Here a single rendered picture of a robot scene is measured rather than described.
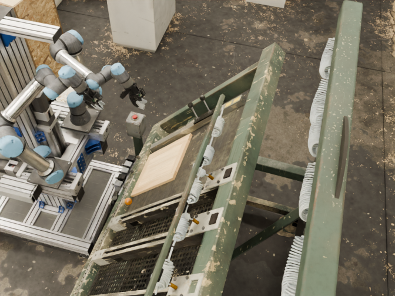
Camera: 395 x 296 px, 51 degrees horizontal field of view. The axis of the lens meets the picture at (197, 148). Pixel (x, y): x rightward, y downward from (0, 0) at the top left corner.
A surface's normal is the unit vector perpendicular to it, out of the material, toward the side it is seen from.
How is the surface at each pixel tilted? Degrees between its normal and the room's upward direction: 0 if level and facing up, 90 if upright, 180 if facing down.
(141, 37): 90
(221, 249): 40
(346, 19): 0
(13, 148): 83
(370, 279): 0
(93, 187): 0
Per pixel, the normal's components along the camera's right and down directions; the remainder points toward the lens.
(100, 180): 0.04, -0.61
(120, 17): -0.25, 0.77
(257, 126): 0.64, -0.30
